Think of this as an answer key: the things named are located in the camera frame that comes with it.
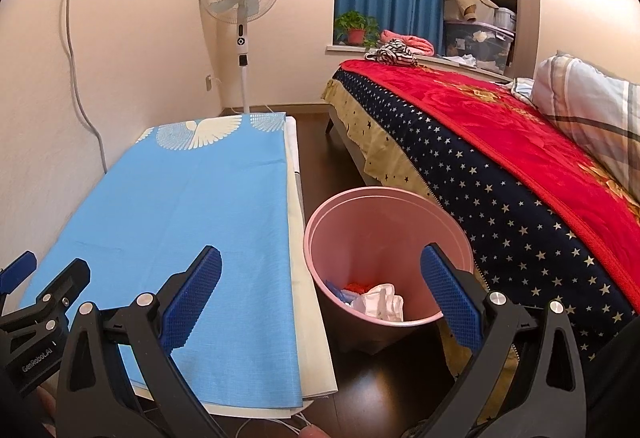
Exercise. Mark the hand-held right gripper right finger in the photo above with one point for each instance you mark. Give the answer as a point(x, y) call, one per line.
point(450, 298)

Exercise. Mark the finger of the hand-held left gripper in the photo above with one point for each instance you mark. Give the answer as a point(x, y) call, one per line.
point(62, 285)
point(17, 273)

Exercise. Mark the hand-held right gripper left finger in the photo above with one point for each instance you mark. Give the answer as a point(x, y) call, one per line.
point(192, 298)

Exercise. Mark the cream paper bag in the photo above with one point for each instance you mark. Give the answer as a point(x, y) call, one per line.
point(380, 303)

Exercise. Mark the pink plastic bin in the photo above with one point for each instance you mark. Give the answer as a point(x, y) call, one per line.
point(380, 228)

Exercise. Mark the person's left hand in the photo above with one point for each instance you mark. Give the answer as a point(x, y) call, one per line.
point(45, 403)

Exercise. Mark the person's right hand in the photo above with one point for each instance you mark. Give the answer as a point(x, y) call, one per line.
point(311, 424)

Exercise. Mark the blue bird print tablecloth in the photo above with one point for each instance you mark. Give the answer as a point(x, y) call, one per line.
point(190, 218)

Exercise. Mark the bed with red blanket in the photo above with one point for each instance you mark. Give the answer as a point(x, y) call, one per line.
point(475, 198)

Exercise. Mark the cream underlay sheet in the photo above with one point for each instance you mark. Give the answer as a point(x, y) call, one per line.
point(310, 343)

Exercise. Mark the light blue striped cloth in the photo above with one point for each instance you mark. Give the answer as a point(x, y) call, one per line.
point(522, 90)

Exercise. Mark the plaid pillow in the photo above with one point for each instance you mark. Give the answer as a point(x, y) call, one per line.
point(590, 118)

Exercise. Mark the black white striped cloth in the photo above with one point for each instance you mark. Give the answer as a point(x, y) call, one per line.
point(395, 53)

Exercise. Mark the clear plastic storage box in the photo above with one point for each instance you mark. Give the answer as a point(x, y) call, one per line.
point(480, 45)

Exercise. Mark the pink folded cloth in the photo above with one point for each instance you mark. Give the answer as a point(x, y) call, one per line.
point(412, 43)

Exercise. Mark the potted green plant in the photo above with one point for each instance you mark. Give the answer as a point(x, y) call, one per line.
point(356, 34)

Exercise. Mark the grey plastic container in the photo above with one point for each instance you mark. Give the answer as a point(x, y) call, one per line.
point(505, 20)

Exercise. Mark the white wall plug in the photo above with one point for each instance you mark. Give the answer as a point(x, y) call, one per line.
point(210, 82)

